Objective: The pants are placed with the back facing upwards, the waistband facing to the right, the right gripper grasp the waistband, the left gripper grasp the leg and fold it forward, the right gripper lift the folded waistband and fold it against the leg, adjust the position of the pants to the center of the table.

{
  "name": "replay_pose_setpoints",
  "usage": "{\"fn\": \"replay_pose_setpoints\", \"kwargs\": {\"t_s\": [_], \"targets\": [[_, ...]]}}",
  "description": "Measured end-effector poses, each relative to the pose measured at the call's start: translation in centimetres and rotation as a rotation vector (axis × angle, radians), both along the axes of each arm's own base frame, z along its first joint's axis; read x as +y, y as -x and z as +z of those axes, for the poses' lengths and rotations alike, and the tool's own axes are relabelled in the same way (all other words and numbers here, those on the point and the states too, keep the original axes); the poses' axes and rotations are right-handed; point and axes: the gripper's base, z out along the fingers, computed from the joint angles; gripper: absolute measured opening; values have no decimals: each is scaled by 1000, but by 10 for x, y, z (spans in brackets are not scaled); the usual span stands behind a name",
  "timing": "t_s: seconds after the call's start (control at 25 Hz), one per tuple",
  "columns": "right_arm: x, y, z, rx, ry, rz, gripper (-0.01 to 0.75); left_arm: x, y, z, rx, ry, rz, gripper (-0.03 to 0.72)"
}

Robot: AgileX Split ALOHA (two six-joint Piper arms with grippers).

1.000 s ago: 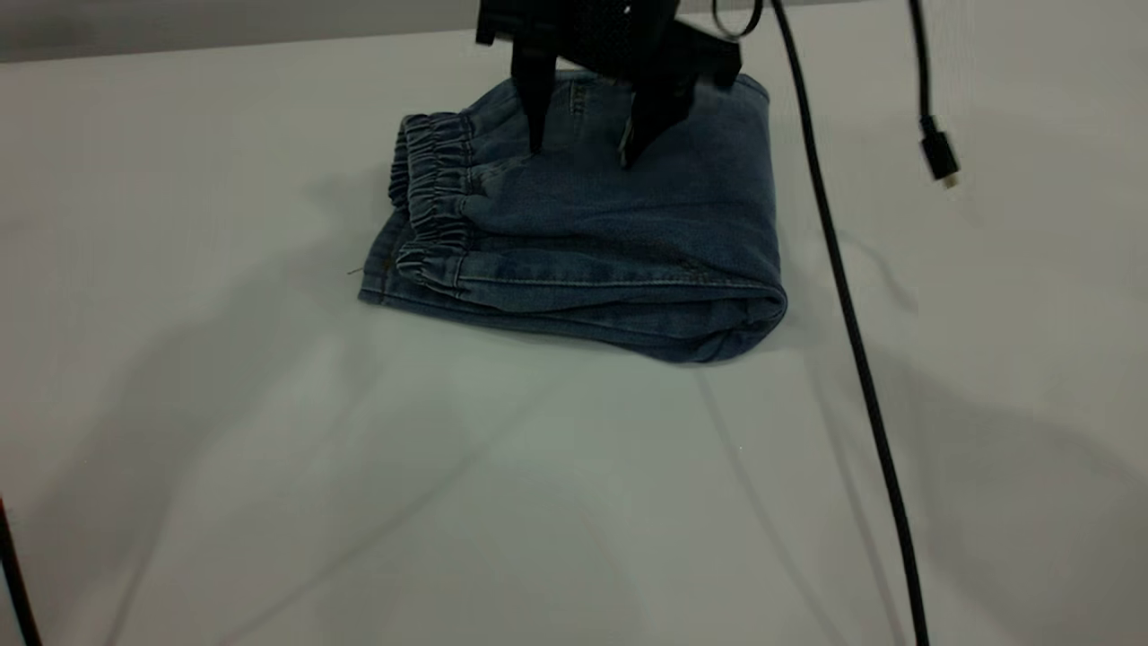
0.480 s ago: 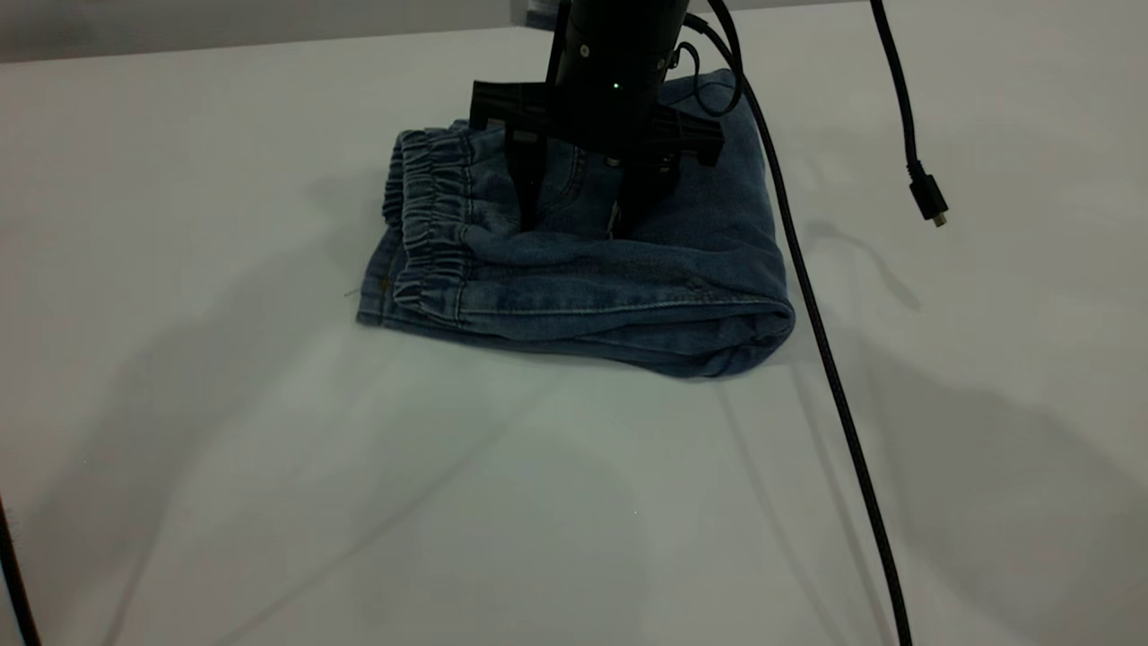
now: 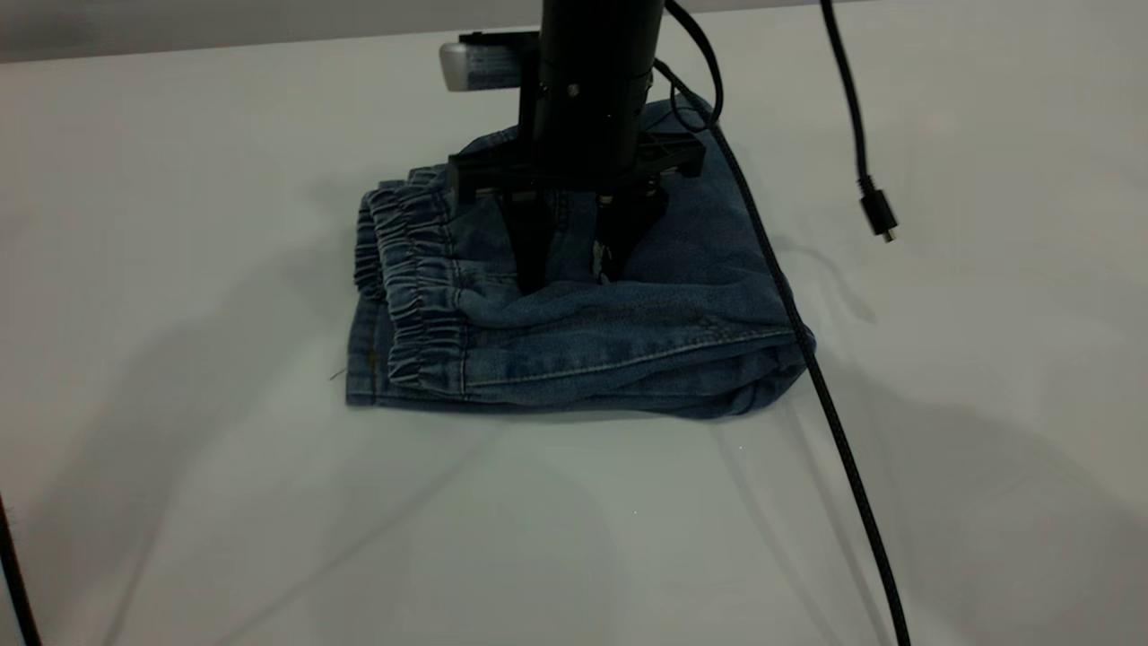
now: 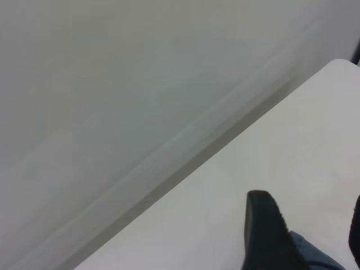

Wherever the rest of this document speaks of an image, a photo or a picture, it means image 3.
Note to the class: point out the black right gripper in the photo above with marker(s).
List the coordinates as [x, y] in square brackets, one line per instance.
[583, 135]

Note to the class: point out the blue denim shorts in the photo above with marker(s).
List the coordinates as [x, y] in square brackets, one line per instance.
[628, 345]

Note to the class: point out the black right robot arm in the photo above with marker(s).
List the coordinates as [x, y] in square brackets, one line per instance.
[601, 31]

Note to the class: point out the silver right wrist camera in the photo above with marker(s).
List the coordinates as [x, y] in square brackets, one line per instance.
[484, 65]

